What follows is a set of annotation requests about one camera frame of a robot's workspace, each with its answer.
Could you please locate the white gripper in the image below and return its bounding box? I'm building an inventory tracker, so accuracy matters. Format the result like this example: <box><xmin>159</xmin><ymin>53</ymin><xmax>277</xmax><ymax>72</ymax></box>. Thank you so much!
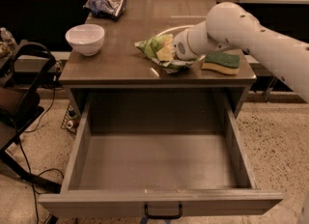
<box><xmin>156</xmin><ymin>29</ymin><xmax>198</xmax><ymax>62</ymax></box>

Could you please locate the green jalapeno chip bag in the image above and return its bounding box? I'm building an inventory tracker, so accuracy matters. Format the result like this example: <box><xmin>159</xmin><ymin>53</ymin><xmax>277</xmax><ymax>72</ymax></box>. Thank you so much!
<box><xmin>134</xmin><ymin>34</ymin><xmax>197</xmax><ymax>73</ymax></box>

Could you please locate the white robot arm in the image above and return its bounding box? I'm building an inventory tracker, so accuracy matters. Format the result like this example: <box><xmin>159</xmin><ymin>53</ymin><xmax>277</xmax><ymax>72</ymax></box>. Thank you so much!
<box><xmin>183</xmin><ymin>3</ymin><xmax>309</xmax><ymax>224</ymax></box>

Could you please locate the blue chip bag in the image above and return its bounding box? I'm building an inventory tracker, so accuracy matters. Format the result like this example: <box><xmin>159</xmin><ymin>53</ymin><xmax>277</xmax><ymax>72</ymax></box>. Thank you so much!
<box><xmin>83</xmin><ymin>0</ymin><xmax>126</xmax><ymax>20</ymax></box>

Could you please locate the grey wooden cabinet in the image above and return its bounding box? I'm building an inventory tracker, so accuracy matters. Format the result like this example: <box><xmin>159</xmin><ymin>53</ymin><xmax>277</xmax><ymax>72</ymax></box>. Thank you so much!
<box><xmin>60</xmin><ymin>0</ymin><xmax>256</xmax><ymax>114</ymax></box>

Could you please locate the green yellow sponge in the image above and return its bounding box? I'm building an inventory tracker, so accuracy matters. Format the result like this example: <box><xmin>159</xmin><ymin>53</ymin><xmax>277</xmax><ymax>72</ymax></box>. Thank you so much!
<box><xmin>202</xmin><ymin>52</ymin><xmax>240</xmax><ymax>75</ymax></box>

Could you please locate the white bowl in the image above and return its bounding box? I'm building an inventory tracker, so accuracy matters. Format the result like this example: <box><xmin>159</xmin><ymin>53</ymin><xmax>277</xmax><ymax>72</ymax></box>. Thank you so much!
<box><xmin>65</xmin><ymin>24</ymin><xmax>105</xmax><ymax>56</ymax></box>

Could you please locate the open grey drawer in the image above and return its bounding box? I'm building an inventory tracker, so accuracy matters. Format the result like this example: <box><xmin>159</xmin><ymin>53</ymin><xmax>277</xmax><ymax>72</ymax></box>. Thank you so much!
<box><xmin>40</xmin><ymin>90</ymin><xmax>283</xmax><ymax>218</ymax></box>

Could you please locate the black rolling cart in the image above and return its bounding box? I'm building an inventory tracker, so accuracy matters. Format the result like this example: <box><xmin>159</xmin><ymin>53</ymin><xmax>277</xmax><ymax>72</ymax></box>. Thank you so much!
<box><xmin>0</xmin><ymin>40</ymin><xmax>61</xmax><ymax>193</ymax></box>

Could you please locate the clear plastic bottle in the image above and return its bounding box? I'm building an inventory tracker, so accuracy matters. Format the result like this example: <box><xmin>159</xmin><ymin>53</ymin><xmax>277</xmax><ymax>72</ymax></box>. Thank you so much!
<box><xmin>0</xmin><ymin>27</ymin><xmax>17</xmax><ymax>50</ymax></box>

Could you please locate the wire basket with items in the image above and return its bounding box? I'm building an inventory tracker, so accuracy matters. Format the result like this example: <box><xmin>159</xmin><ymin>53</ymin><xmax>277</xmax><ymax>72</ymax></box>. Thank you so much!
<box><xmin>61</xmin><ymin>104</ymin><xmax>79</xmax><ymax>136</ymax></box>

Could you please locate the black drawer handle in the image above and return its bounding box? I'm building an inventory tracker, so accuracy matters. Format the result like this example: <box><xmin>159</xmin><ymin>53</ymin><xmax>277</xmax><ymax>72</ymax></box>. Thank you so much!
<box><xmin>144</xmin><ymin>204</ymin><xmax>183</xmax><ymax>219</ymax></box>

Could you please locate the black floor cable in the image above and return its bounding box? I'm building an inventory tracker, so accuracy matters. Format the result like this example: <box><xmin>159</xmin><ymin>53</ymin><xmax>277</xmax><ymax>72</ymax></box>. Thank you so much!
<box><xmin>14</xmin><ymin>82</ymin><xmax>66</xmax><ymax>224</ymax></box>

